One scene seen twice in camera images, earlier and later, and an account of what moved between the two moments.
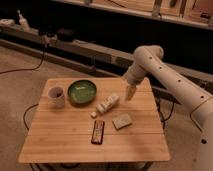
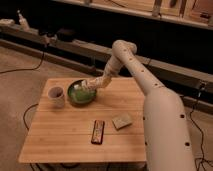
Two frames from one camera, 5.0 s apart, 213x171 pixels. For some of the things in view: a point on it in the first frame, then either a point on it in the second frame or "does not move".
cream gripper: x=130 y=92 -> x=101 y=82
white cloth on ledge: x=7 y=22 does not move
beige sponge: x=121 y=122 does not move
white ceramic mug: x=56 y=97 does not move
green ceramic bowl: x=82 y=92 does not move
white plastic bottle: x=101 y=107 -> x=80 y=86
